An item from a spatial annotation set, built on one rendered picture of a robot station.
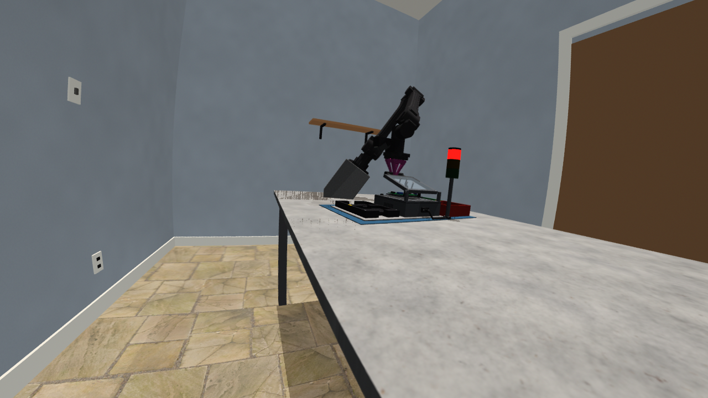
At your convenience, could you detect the red bin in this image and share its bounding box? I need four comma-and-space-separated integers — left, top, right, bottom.
440, 201, 471, 217

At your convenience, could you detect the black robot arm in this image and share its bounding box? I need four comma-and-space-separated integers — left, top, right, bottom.
350, 86, 425, 174

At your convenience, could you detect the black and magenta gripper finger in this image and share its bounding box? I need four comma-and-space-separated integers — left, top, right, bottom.
385, 159, 399, 172
391, 159, 407, 175

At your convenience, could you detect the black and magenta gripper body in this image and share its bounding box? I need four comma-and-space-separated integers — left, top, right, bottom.
383, 140, 410, 160

